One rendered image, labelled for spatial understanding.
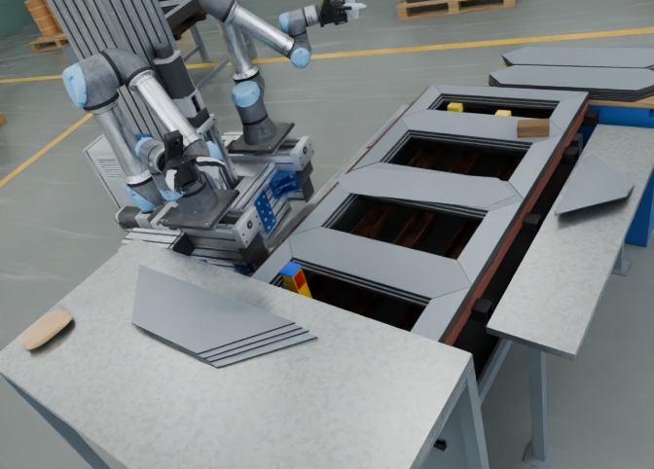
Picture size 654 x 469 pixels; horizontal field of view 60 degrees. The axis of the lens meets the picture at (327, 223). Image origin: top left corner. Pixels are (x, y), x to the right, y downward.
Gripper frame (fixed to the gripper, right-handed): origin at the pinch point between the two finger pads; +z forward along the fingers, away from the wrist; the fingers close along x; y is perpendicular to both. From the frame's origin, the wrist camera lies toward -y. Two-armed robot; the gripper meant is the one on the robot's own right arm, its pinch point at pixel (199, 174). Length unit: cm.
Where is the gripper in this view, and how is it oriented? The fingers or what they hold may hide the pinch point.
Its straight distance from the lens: 147.1
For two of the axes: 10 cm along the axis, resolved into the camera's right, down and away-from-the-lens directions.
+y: 1.4, 8.3, 5.4
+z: 6.3, 3.4, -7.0
